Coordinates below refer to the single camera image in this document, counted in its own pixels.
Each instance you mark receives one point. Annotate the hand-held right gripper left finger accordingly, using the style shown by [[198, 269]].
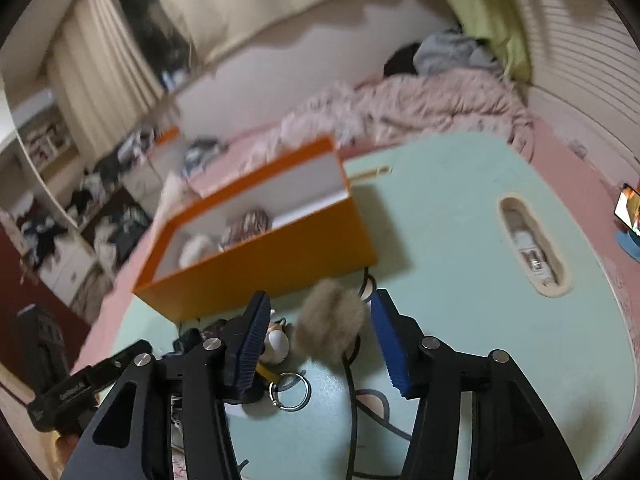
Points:
[[252, 345]]

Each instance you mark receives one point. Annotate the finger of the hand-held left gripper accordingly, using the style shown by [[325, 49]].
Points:
[[110, 365]]

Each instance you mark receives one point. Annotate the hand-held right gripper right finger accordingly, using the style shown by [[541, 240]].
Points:
[[392, 350]]

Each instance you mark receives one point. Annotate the beige fluffy pom-pom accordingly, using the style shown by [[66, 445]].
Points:
[[327, 327]]

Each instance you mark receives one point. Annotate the orange cardboard box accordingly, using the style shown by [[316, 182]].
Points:
[[280, 250]]

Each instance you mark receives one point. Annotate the white plush item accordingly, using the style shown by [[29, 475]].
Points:
[[197, 256]]

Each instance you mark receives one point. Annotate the white item in table slot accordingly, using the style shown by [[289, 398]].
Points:
[[532, 260]]

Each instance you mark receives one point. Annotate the pile of dark clothes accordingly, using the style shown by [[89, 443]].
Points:
[[110, 170]]

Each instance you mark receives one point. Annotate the grey-blue crumpled garment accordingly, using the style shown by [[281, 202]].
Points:
[[205, 155]]

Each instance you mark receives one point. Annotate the white box with orange lid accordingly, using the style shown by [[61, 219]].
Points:
[[150, 170]]

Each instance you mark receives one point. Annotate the white shelf unit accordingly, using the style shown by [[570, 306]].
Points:
[[30, 160]]

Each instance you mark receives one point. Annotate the pink fluffy blanket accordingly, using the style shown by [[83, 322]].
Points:
[[425, 105]]

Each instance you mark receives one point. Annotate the blue phone stand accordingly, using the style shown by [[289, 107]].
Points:
[[629, 250]]

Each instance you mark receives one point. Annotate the smartphone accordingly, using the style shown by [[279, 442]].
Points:
[[630, 207]]

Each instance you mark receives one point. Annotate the black garment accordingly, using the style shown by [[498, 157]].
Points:
[[400, 60]]

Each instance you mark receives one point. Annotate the cream curtain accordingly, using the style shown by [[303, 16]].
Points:
[[100, 70]]

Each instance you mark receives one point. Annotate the grey garment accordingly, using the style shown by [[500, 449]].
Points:
[[450, 52]]

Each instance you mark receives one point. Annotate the yellow-green pillow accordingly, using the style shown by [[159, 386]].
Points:
[[485, 15]]

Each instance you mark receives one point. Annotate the white ribbed headboard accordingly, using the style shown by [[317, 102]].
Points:
[[575, 50]]

